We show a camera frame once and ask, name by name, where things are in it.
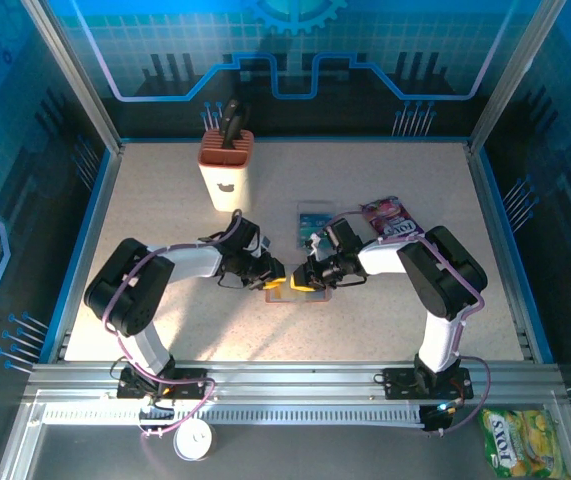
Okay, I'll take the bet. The purple candy bag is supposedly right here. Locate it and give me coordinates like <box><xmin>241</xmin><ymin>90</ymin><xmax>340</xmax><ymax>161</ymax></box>
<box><xmin>359</xmin><ymin>195</ymin><xmax>426</xmax><ymax>239</ymax></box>

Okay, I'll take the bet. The clear plastic tray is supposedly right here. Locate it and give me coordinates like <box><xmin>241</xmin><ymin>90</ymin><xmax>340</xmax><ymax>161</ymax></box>
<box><xmin>295</xmin><ymin>199</ymin><xmax>340</xmax><ymax>252</ymax></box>

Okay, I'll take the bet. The yellow green candy bag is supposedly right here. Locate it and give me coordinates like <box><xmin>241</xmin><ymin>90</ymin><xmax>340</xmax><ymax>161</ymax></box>
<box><xmin>478</xmin><ymin>408</ymin><xmax>571</xmax><ymax>480</ymax></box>

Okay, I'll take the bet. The beige knife block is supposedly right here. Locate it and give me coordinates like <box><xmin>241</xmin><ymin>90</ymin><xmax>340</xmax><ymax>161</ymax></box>
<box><xmin>197</xmin><ymin>128</ymin><xmax>257</xmax><ymax>214</ymax></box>

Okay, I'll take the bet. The aluminium frame post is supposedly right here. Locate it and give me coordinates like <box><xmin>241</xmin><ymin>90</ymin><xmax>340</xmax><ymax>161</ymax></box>
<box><xmin>468</xmin><ymin>0</ymin><xmax>569</xmax><ymax>154</ymax></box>
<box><xmin>20</xmin><ymin>0</ymin><xmax>125</xmax><ymax>154</ymax></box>

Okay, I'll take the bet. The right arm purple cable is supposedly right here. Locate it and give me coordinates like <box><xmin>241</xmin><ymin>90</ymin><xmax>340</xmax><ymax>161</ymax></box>
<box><xmin>324</xmin><ymin>209</ymin><xmax>491</xmax><ymax>437</ymax></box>

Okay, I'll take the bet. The black-handled knife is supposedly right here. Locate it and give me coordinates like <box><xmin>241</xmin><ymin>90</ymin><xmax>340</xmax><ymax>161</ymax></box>
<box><xmin>220</xmin><ymin>98</ymin><xmax>243</xmax><ymax>137</ymax></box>
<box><xmin>221</xmin><ymin>115</ymin><xmax>246</xmax><ymax>151</ymax></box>

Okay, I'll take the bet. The long aluminium mounting rail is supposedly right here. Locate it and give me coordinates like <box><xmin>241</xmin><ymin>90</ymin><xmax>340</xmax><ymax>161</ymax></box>
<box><xmin>23</xmin><ymin>360</ymin><xmax>569</xmax><ymax>404</ymax></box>

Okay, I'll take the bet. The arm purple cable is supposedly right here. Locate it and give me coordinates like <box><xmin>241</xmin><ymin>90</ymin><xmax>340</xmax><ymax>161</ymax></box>
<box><xmin>102</xmin><ymin>208</ymin><xmax>215</xmax><ymax>441</ymax></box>
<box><xmin>324</xmin><ymin>209</ymin><xmax>491</xmax><ymax>437</ymax></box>

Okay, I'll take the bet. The black controller box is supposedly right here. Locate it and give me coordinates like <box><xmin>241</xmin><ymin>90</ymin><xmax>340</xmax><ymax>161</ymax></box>
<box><xmin>420</xmin><ymin>399</ymin><xmax>461</xmax><ymax>436</ymax></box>

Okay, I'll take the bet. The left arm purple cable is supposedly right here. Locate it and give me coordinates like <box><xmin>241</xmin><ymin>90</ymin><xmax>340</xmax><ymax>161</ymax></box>
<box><xmin>102</xmin><ymin>208</ymin><xmax>215</xmax><ymax>441</ymax></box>

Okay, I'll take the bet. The aluminium side rail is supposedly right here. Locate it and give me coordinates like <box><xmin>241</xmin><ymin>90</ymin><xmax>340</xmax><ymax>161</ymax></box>
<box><xmin>54</xmin><ymin>142</ymin><xmax>127</xmax><ymax>364</ymax></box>
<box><xmin>466</xmin><ymin>141</ymin><xmax>537</xmax><ymax>362</ymax></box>

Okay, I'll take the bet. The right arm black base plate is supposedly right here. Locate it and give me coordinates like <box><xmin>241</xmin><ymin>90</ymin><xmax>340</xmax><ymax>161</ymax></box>
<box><xmin>382</xmin><ymin>366</ymin><xmax>475</xmax><ymax>401</ymax></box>

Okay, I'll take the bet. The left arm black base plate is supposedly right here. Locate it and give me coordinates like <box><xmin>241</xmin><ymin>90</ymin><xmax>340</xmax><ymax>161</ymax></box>
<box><xmin>116</xmin><ymin>367</ymin><xmax>210</xmax><ymax>401</ymax></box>

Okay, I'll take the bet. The white round lid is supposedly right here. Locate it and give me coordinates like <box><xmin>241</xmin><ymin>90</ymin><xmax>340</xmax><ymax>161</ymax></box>
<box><xmin>172</xmin><ymin>418</ymin><xmax>217</xmax><ymax>463</ymax></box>

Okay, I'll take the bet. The white slotted cable duct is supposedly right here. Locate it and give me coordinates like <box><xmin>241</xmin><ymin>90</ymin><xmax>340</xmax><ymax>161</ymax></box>
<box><xmin>42</xmin><ymin>404</ymin><xmax>426</xmax><ymax>429</ymax></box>

